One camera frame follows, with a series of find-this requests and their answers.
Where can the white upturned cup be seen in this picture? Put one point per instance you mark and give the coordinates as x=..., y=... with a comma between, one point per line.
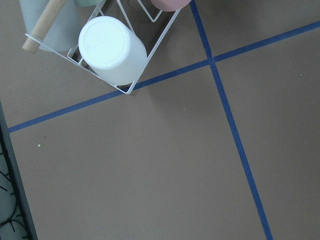
x=112, y=50

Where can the pink cup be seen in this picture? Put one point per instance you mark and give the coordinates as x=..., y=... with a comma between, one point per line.
x=170, y=5

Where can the grey upturned cup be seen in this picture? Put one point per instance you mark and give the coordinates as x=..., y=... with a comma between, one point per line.
x=64, y=32

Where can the white wire cup rack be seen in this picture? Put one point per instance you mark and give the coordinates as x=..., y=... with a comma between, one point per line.
x=74, y=56

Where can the wooden rack handle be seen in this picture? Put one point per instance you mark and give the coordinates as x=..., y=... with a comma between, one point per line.
x=43, y=25

